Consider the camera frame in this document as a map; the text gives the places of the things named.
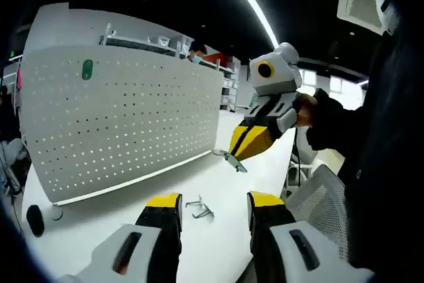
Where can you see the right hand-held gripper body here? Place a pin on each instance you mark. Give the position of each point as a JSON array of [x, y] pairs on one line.
[[281, 74]]

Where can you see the ceiling light strip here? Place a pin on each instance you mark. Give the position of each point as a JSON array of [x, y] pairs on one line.
[[255, 8]]

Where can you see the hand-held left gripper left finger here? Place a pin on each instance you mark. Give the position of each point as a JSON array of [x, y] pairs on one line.
[[142, 250]]

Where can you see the ceiling air conditioner unit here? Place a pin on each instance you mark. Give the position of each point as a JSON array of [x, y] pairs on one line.
[[359, 4]]

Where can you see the black oval device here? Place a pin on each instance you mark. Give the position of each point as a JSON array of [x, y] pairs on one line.
[[35, 220]]

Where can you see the pink cloth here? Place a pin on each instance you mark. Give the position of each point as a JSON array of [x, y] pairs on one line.
[[19, 81]]

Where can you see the metal storage shelf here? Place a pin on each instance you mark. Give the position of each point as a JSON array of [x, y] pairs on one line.
[[159, 42]]

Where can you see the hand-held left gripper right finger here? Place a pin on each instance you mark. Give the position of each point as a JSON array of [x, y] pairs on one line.
[[288, 250]]

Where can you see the white mesh office chair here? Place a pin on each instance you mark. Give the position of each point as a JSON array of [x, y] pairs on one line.
[[321, 203]]

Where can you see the person's right hand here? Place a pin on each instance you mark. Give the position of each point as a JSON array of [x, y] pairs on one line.
[[306, 110]]

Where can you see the white perforated mounting plate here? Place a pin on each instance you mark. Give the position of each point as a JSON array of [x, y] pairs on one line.
[[132, 124]]

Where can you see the person's black clothing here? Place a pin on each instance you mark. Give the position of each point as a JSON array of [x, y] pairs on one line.
[[384, 130]]

